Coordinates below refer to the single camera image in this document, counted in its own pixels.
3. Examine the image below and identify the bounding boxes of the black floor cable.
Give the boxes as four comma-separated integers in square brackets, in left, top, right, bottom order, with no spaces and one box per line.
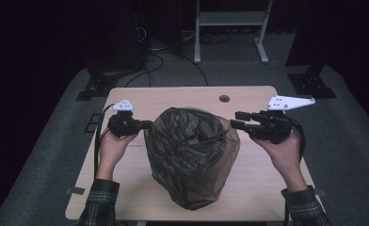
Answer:
[124,53,165,89]
[160,51,209,88]

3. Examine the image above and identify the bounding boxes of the dark cabinet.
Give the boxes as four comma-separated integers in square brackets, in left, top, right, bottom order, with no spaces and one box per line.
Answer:
[88,0,146,76]

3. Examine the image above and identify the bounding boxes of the black plastic garbage bag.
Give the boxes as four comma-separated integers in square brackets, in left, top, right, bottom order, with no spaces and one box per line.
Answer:
[143,106,242,211]

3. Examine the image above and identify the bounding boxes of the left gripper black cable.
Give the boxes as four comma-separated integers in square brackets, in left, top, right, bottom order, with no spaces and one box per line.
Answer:
[92,103,116,180]

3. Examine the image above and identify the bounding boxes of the black stand base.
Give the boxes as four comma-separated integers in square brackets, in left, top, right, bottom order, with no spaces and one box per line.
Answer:
[287,59,337,100]
[75,67,120,102]

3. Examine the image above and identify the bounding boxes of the person's left hand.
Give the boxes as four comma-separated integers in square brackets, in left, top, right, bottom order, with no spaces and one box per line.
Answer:
[96,130,138,182]

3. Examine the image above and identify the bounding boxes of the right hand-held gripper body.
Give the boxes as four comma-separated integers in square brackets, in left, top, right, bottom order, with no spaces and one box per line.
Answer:
[250,94,316,145]

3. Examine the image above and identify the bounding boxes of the white metal stand frame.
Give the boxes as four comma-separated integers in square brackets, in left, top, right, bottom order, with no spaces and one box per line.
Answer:
[193,0,274,65]

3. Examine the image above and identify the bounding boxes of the person's right hand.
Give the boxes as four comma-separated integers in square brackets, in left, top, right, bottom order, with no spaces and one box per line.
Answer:
[251,131,308,192]

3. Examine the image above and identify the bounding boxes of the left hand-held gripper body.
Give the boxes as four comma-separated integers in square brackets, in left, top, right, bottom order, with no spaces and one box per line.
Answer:
[107,98,141,138]

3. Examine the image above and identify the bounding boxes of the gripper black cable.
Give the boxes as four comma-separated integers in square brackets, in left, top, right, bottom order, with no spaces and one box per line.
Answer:
[282,116,307,158]
[92,103,116,180]

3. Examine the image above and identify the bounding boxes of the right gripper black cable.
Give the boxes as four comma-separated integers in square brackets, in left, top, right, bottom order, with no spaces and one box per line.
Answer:
[282,116,307,158]

